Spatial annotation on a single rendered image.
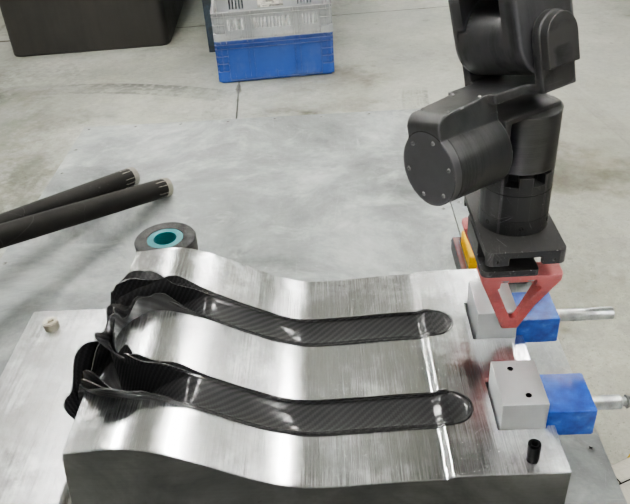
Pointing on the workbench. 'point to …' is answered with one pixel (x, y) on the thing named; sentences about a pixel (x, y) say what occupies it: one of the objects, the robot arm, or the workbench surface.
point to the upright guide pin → (533, 451)
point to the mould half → (177, 342)
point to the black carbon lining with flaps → (150, 379)
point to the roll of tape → (166, 237)
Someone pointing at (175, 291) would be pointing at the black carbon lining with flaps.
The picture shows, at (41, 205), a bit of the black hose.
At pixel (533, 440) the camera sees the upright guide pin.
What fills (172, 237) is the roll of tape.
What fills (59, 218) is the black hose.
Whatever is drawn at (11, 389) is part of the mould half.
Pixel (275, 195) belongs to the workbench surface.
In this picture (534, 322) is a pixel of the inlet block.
